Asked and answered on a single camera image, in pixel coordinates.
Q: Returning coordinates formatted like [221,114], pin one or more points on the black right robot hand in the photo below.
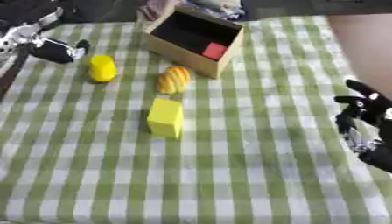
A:
[371,110]

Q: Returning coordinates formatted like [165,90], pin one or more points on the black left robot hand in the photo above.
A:
[53,51]

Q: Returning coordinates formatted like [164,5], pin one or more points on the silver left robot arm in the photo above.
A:
[19,32]

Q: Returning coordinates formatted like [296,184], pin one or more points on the tan cardboard box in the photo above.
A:
[194,40]

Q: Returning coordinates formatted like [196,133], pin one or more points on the yellow cylinder block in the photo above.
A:
[102,68]

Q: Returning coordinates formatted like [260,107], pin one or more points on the orange striped toy bread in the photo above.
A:
[174,79]

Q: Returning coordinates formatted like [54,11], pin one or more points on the yellow rectangular block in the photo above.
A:
[166,117]

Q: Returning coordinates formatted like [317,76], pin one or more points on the crumpled cloth pile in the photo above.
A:
[204,8]

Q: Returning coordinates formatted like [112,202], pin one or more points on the red block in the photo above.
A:
[215,51]

